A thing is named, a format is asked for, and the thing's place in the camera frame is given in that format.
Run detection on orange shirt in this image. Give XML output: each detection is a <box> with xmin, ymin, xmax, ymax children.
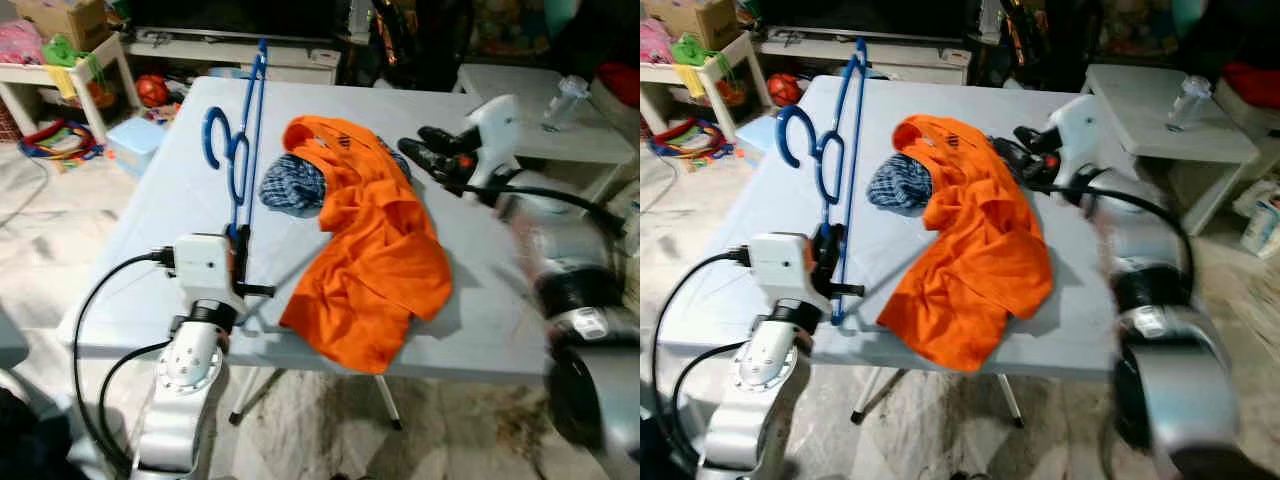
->
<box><xmin>280</xmin><ymin>115</ymin><xmax>454</xmax><ymax>374</ymax></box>
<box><xmin>878</xmin><ymin>115</ymin><xmax>1054</xmax><ymax>374</ymax></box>

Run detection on blue plaid cloth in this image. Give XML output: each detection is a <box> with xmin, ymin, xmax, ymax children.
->
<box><xmin>867</xmin><ymin>153</ymin><xmax>933</xmax><ymax>216</ymax></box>
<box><xmin>260</xmin><ymin>153</ymin><xmax>326</xmax><ymax>216</ymax></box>

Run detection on light blue folding table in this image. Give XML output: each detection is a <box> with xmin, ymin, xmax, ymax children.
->
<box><xmin>655</xmin><ymin>75</ymin><xmax>1141</xmax><ymax>426</ymax></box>
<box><xmin>57</xmin><ymin>75</ymin><xmax>601</xmax><ymax>431</ymax></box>

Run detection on white side table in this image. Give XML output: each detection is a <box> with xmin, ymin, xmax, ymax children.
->
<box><xmin>455</xmin><ymin>62</ymin><xmax>641</xmax><ymax>201</ymax></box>
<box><xmin>1085</xmin><ymin>62</ymin><xmax>1261</xmax><ymax>236</ymax></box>

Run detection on clear plastic bottle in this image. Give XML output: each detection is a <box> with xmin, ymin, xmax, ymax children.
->
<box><xmin>1165</xmin><ymin>75</ymin><xmax>1213</xmax><ymax>133</ymax></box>
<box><xmin>543</xmin><ymin>75</ymin><xmax>591</xmax><ymax>133</ymax></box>

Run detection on light blue plastic tub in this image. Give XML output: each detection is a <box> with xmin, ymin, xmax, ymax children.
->
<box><xmin>105</xmin><ymin>117</ymin><xmax>166</xmax><ymax>181</ymax></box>
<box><xmin>740</xmin><ymin>115</ymin><xmax>791</xmax><ymax>166</ymax></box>

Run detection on colourful toy rings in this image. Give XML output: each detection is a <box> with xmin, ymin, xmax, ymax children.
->
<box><xmin>648</xmin><ymin>118</ymin><xmax>736</xmax><ymax>166</ymax></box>
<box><xmin>20</xmin><ymin>120</ymin><xmax>103</xmax><ymax>166</ymax></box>

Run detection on red cushion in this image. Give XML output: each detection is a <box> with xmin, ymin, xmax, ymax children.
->
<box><xmin>1222</xmin><ymin>62</ymin><xmax>1280</xmax><ymax>111</ymax></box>
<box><xmin>598</xmin><ymin>62</ymin><xmax>641</xmax><ymax>109</ymax></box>

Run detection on white TV bench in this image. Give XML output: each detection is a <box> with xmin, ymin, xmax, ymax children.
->
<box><xmin>755</xmin><ymin>28</ymin><xmax>971</xmax><ymax>86</ymax></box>
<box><xmin>120</xmin><ymin>28</ymin><xmax>346</xmax><ymax>86</ymax></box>

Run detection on black television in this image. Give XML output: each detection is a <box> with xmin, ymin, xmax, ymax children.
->
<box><xmin>760</xmin><ymin>0</ymin><xmax>971</xmax><ymax>41</ymax></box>
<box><xmin>130</xmin><ymin>0</ymin><xmax>346</xmax><ymax>41</ymax></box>

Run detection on white kids table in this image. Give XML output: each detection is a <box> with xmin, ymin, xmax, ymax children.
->
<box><xmin>0</xmin><ymin>35</ymin><xmax>141</xmax><ymax>141</ymax></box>
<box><xmin>640</xmin><ymin>35</ymin><xmax>761</xmax><ymax>141</ymax></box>

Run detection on yellow cloth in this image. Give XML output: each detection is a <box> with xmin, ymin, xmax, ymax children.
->
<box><xmin>678</xmin><ymin>65</ymin><xmax>713</xmax><ymax>101</ymax></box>
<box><xmin>45</xmin><ymin>65</ymin><xmax>81</xmax><ymax>101</ymax></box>

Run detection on pink bag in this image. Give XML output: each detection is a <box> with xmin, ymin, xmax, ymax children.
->
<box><xmin>640</xmin><ymin>20</ymin><xmax>676</xmax><ymax>66</ymax></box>
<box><xmin>0</xmin><ymin>20</ymin><xmax>46</xmax><ymax>66</ymax></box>

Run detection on green toy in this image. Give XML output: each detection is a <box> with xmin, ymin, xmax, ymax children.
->
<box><xmin>42</xmin><ymin>35</ymin><xmax>91</xmax><ymax>69</ymax></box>
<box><xmin>672</xmin><ymin>33</ymin><xmax>726</xmax><ymax>69</ymax></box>

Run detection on brown cardboard box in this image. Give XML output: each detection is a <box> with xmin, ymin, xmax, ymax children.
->
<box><xmin>650</xmin><ymin>0</ymin><xmax>746</xmax><ymax>51</ymax></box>
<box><xmin>10</xmin><ymin>0</ymin><xmax>113</xmax><ymax>51</ymax></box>

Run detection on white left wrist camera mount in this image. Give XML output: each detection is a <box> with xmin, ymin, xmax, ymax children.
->
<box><xmin>747</xmin><ymin>233</ymin><xmax>816</xmax><ymax>313</ymax></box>
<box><xmin>172</xmin><ymin>233</ymin><xmax>246</xmax><ymax>316</ymax></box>

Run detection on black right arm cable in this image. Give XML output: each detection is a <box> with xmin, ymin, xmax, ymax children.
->
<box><xmin>450</xmin><ymin>180</ymin><xmax>629</xmax><ymax>239</ymax></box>
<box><xmin>1030</xmin><ymin>183</ymin><xmax>1196</xmax><ymax>291</ymax></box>

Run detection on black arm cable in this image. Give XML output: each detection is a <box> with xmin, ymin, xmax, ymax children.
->
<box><xmin>1030</xmin><ymin>183</ymin><xmax>1196</xmax><ymax>291</ymax></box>
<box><xmin>72</xmin><ymin>250</ymin><xmax>179</xmax><ymax>471</ymax></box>
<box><xmin>98</xmin><ymin>340</ymin><xmax>173</xmax><ymax>451</ymax></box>
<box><xmin>672</xmin><ymin>340</ymin><xmax>746</xmax><ymax>441</ymax></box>
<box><xmin>450</xmin><ymin>180</ymin><xmax>629</xmax><ymax>239</ymax></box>
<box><xmin>652</xmin><ymin>250</ymin><xmax>753</xmax><ymax>471</ymax></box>

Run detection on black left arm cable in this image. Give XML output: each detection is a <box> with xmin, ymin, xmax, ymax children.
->
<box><xmin>98</xmin><ymin>340</ymin><xmax>173</xmax><ymax>451</ymax></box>
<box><xmin>672</xmin><ymin>340</ymin><xmax>746</xmax><ymax>441</ymax></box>
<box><xmin>72</xmin><ymin>250</ymin><xmax>179</xmax><ymax>471</ymax></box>
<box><xmin>652</xmin><ymin>250</ymin><xmax>753</xmax><ymax>471</ymax></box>

